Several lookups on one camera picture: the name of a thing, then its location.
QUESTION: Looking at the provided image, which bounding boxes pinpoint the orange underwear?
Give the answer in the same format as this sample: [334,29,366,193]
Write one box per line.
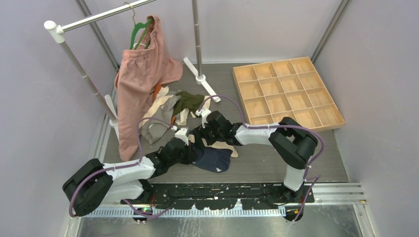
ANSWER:
[152,83,162,102]

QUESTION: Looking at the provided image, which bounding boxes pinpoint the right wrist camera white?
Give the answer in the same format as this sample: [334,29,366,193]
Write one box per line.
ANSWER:
[195,108,211,128]

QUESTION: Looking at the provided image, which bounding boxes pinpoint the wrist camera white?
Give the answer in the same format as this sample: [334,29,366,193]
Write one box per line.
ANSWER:
[174,127,189,146]
[195,108,211,128]

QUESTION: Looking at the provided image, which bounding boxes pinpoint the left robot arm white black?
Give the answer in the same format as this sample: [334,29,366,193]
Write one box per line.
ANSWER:
[62,138,198,217]

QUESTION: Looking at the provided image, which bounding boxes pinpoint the purple cable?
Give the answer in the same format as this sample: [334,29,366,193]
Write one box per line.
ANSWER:
[68,117,178,218]
[198,95,326,223]

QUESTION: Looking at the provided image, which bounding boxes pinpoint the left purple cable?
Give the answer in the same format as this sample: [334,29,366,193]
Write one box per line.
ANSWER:
[68,117,178,218]

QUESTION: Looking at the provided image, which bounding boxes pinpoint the pink trousers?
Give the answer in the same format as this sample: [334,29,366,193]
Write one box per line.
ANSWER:
[115,15,183,161]

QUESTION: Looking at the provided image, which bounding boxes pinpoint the green clothes hanger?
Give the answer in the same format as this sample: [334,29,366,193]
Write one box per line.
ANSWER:
[124,2,155,50]

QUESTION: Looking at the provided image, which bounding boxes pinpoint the olive green underwear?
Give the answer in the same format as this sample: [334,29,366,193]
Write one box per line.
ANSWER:
[172,91,205,117]

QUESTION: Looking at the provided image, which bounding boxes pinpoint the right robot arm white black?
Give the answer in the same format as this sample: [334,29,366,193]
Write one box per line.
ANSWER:
[192,110,324,202]

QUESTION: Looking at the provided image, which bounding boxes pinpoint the navy underwear cream waistband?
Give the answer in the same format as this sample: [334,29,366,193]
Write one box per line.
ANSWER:
[188,131,238,173]

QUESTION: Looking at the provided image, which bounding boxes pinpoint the wooden compartment tray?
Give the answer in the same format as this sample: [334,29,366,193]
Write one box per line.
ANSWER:
[233,57,345,131]

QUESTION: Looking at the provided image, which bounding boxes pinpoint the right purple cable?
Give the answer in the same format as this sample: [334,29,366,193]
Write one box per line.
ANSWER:
[198,95,326,223]

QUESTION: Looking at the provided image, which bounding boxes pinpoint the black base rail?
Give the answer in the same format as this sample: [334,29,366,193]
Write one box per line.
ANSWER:
[129,183,315,210]

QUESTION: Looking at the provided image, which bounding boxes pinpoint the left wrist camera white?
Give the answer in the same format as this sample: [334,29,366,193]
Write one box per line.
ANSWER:
[174,127,189,146]

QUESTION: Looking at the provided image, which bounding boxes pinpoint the white metal clothes rack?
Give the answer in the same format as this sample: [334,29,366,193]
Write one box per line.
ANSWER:
[44,0,222,140]

